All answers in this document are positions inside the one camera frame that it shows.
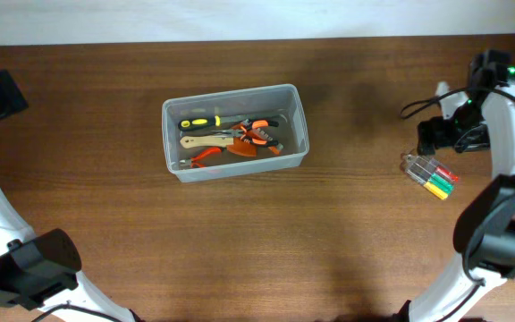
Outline right black cable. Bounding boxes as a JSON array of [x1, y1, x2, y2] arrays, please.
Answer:
[[400, 85, 515, 322]]

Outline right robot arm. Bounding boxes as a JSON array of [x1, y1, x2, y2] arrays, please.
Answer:
[[393, 49, 515, 321]]

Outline long-nose pliers orange-black handles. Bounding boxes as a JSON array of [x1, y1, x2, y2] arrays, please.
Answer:
[[213, 119, 279, 148]]

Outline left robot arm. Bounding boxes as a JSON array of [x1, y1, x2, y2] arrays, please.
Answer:
[[0, 70, 139, 322]]

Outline clear plastic storage box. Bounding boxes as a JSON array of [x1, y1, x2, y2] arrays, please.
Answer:
[[162, 84, 309, 182]]

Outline orange scraper with wooden handle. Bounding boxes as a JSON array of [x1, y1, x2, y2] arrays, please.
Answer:
[[180, 133, 258, 157]]

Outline clear case of mini screwdrivers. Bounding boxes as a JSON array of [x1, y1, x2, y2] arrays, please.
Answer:
[[401, 153, 460, 200]]

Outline small red-handled cutter pliers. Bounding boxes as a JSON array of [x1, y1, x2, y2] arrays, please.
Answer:
[[179, 147, 224, 168]]

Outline orange perforated bit holder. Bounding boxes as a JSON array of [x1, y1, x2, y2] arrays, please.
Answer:
[[248, 120, 283, 155]]

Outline file with yellow-black handle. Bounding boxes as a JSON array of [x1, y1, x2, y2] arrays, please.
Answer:
[[178, 111, 281, 131]]

